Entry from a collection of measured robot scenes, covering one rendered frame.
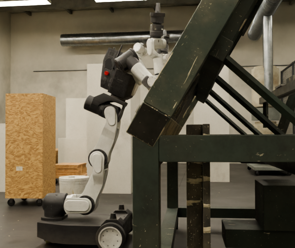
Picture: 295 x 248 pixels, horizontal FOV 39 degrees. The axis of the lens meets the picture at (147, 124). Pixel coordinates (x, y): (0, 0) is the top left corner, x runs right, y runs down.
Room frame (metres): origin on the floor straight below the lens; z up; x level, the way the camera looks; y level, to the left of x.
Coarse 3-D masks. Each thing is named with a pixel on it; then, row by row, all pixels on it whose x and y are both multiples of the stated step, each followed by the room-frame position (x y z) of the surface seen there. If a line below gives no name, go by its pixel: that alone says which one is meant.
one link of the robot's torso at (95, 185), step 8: (96, 152) 3.01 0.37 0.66; (96, 160) 3.01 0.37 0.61; (104, 160) 3.02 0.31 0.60; (96, 168) 3.01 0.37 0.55; (104, 168) 3.15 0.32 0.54; (96, 176) 3.02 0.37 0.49; (104, 176) 3.14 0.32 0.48; (88, 184) 3.06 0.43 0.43; (96, 184) 3.05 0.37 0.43; (104, 184) 3.14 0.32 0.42; (88, 192) 3.06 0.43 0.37; (96, 192) 3.05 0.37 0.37; (96, 200) 3.06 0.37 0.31; (96, 208) 3.14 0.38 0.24
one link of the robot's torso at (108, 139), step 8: (104, 112) 3.01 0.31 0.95; (112, 112) 3.01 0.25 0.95; (112, 120) 3.01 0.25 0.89; (120, 120) 3.16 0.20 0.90; (104, 128) 3.03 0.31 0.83; (112, 128) 3.01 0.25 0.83; (104, 136) 3.05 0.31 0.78; (112, 136) 3.03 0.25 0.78; (104, 144) 3.05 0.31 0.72; (112, 144) 3.04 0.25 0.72; (104, 152) 3.03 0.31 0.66; (88, 160) 3.05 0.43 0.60
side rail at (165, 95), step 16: (208, 0) 1.39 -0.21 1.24; (224, 0) 1.38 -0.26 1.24; (192, 16) 1.40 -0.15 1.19; (208, 16) 1.39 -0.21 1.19; (224, 16) 1.38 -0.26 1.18; (192, 32) 1.39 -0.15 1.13; (208, 32) 1.39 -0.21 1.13; (176, 48) 1.40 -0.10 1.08; (192, 48) 1.39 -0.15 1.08; (208, 48) 1.39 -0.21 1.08; (176, 64) 1.40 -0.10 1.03; (192, 64) 1.39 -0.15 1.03; (160, 80) 1.41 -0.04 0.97; (176, 80) 1.40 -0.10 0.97; (192, 80) 1.40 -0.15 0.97; (160, 96) 1.41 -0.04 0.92; (176, 96) 1.40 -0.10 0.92
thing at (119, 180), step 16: (96, 64) 5.66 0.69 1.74; (96, 80) 5.66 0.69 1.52; (128, 112) 5.60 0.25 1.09; (96, 128) 5.66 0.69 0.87; (96, 144) 5.66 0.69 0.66; (128, 144) 5.60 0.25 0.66; (112, 160) 5.63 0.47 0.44; (128, 160) 5.60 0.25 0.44; (112, 176) 5.63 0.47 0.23; (128, 176) 5.60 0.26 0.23; (112, 192) 5.63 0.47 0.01; (128, 192) 5.60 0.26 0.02
